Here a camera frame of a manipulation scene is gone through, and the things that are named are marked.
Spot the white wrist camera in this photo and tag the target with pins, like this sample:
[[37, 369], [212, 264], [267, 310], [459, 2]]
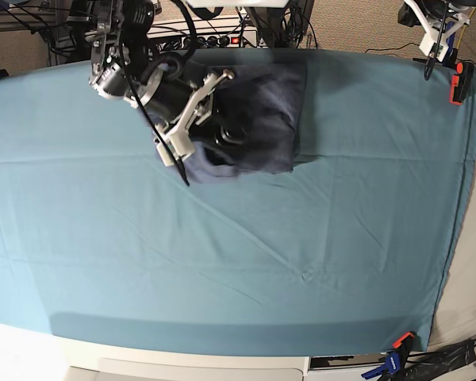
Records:
[[430, 46], [179, 146]]

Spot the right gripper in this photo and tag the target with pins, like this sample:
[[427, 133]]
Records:
[[203, 118]]

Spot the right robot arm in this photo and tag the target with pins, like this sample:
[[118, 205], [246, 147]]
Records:
[[176, 95]]

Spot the blue orange clamp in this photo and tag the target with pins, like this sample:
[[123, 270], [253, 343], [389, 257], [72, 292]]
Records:
[[395, 360]]

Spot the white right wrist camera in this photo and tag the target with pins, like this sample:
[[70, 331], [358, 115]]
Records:
[[179, 146]]

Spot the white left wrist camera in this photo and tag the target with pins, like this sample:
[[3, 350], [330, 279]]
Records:
[[430, 46]]

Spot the blue grey T-shirt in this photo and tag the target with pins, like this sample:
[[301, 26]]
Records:
[[254, 126]]

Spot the black power strip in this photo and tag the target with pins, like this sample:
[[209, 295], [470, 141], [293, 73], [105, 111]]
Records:
[[183, 42]]

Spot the orange black clamp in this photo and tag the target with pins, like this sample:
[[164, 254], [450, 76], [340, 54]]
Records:
[[460, 82]]

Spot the teal table cloth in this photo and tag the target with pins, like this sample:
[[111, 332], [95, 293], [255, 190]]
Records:
[[100, 242]]

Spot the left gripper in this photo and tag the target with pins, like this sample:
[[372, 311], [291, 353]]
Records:
[[430, 13]]

